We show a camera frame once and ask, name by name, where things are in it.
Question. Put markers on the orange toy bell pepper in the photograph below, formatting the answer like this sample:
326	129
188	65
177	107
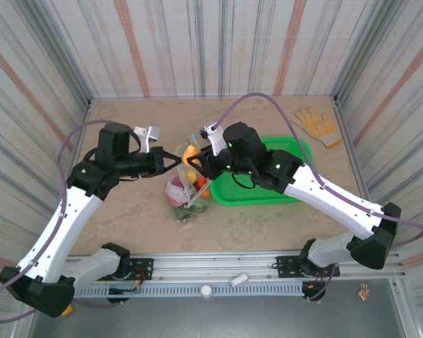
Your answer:
189	153

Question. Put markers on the red toy tomato pair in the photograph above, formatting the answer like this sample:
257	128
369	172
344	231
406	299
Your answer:
201	182

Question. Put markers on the clear zip-top bag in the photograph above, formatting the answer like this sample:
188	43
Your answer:
183	197

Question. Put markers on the green plastic basket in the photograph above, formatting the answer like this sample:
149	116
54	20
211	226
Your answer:
232	193

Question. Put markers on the dark green toy vegetable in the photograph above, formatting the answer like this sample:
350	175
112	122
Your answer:
184	212

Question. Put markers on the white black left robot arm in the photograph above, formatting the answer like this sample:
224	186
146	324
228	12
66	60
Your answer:
53	232

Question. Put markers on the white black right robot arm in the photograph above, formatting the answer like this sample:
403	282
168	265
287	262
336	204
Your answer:
331	200

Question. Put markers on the yellow white work glove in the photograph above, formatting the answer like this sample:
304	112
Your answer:
317	126

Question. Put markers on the white plastic cylinder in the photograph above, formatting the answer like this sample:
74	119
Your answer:
239	279

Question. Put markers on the white round cap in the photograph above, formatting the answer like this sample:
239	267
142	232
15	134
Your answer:
206	291

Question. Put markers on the yellow plastic block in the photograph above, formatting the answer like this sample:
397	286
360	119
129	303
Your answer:
68	310

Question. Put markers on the small colourful toy figure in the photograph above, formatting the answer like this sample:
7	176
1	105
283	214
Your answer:
363	293

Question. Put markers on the aluminium side frame rail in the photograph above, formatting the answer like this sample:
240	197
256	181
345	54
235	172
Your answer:
349	141
82	119

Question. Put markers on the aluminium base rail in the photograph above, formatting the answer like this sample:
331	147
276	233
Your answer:
211	262

